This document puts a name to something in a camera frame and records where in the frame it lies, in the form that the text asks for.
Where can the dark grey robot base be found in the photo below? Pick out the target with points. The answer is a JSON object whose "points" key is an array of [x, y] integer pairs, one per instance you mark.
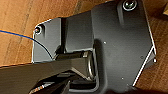
{"points": [[30, 78]]}

